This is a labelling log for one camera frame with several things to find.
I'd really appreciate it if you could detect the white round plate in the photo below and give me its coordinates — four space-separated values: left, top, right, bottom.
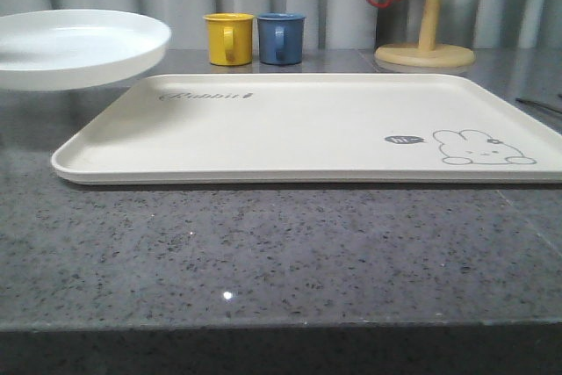
1 9 171 91

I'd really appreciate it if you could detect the silver metal chopstick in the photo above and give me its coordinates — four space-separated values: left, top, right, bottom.
515 97 562 114

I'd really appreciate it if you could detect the cream rabbit serving tray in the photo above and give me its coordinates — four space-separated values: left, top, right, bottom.
51 74 561 184

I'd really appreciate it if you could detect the blue mug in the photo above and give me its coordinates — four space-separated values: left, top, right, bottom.
257 12 305 66

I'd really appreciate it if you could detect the yellow mug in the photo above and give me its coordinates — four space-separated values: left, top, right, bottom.
204 13 254 66

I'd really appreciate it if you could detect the wooden mug tree stand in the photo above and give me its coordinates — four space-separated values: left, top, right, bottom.
374 0 475 68

